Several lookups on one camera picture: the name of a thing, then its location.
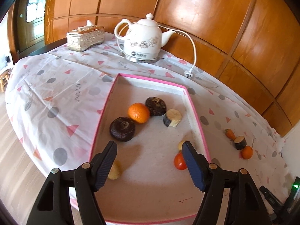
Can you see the small orange tangerine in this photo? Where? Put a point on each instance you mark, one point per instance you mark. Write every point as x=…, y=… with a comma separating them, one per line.
x=247, y=152

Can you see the pink rimmed shallow tray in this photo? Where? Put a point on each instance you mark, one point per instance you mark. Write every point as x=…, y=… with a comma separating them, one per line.
x=152, y=187

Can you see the dark glass door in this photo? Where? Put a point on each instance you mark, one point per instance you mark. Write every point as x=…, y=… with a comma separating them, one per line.
x=35, y=16

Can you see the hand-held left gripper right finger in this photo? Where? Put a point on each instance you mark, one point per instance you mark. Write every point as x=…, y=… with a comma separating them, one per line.
x=194, y=166

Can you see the dark brown round mushroom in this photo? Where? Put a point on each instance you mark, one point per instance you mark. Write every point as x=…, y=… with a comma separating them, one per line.
x=122, y=129

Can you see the large orange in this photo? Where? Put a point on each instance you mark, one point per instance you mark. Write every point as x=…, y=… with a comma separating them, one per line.
x=139, y=113

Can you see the gold embossed tissue box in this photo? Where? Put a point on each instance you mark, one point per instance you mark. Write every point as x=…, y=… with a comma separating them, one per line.
x=84, y=38

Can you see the small red tomato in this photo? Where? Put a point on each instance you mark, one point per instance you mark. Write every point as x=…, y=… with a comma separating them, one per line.
x=179, y=161

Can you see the white patterned tablecloth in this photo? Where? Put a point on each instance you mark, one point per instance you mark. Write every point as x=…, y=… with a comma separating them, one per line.
x=58, y=86

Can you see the dark brown round fruit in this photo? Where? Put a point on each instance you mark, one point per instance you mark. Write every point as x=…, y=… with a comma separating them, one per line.
x=155, y=106

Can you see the dark cut vegetable chunk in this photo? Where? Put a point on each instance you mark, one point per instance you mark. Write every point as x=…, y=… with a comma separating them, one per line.
x=240, y=143

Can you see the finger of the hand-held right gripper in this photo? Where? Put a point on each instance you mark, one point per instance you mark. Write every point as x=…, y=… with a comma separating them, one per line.
x=269, y=195

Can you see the white ceramic electric kettle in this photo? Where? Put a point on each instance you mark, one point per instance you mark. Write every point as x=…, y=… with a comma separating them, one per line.
x=143, y=37

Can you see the small wooden stool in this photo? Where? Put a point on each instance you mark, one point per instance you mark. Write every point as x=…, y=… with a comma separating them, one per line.
x=3, y=80

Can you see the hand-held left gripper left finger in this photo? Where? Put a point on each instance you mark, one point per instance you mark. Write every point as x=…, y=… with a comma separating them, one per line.
x=106, y=166

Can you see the silver kettle base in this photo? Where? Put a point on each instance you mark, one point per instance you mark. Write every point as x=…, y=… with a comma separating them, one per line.
x=140, y=59

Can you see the small yellow fruit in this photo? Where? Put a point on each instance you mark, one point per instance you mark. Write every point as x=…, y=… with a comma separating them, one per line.
x=115, y=170
x=181, y=145

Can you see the small orange carrot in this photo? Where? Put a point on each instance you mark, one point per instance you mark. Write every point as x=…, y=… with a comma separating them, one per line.
x=229, y=133

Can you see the pale cut vegetable chunk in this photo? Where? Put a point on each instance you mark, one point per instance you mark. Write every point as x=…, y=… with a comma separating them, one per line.
x=172, y=118

